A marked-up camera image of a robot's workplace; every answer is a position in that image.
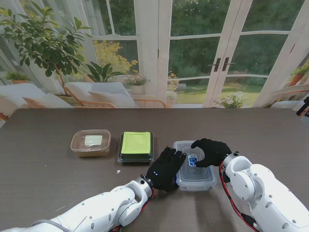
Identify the black plastic tray container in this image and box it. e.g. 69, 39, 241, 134
117, 134, 155, 165

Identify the clear lid with white label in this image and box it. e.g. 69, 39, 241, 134
70, 130, 112, 152

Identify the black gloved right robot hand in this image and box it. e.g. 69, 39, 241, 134
191, 138, 232, 168

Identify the black tripod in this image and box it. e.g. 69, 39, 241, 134
296, 96, 309, 116

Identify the red cable on left arm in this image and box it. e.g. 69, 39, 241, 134
112, 186, 155, 232

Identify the brown kraft paper container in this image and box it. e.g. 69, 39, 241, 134
70, 130, 112, 158

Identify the clear plastic lid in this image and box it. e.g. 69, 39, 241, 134
173, 140, 216, 185

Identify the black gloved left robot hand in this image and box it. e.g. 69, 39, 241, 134
146, 145, 187, 193

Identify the clear lid with green sticker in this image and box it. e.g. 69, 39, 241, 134
117, 131, 155, 163

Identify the red cable on arm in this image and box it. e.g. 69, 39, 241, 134
112, 186, 155, 232
219, 160, 263, 232

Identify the red cable on right arm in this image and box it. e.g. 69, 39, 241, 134
219, 160, 263, 232

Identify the printed sunroom backdrop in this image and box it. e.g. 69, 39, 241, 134
0, 0, 309, 121

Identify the clear container with blue clips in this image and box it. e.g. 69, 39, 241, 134
172, 140, 217, 192

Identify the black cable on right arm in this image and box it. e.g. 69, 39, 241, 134
242, 213, 260, 228

